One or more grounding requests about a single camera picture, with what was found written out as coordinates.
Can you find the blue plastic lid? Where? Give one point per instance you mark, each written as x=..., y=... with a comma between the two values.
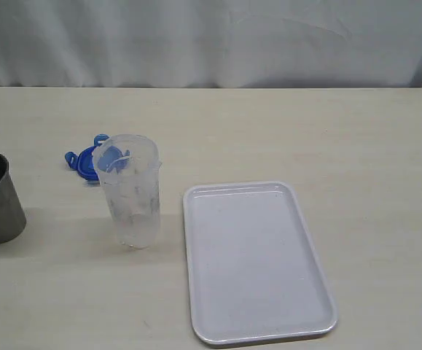
x=83, y=162

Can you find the clear tall plastic container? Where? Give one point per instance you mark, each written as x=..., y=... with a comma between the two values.
x=128, y=168

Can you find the white rectangular plastic tray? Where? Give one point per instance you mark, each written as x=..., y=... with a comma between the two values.
x=253, y=273

